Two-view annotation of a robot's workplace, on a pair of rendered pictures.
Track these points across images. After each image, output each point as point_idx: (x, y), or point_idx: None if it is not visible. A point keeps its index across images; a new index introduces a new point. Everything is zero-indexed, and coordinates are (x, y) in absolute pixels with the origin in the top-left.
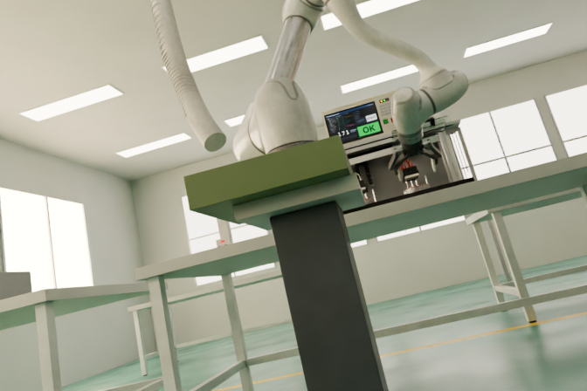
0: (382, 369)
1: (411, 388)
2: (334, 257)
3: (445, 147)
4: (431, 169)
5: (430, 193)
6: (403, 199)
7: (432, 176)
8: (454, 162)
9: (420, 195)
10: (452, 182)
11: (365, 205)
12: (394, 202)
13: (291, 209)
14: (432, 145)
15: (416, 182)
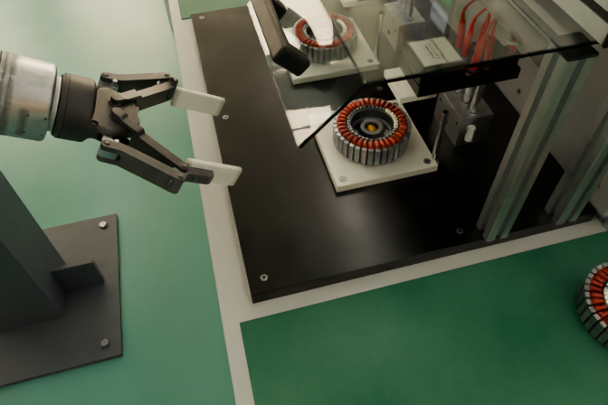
0: (3, 275)
1: None
2: None
3: (527, 110)
4: (605, 84)
5: (202, 202)
6: (194, 151)
7: (593, 105)
8: (513, 177)
9: (199, 183)
10: (239, 240)
11: (204, 80)
12: (191, 136)
13: None
14: (129, 159)
15: (475, 90)
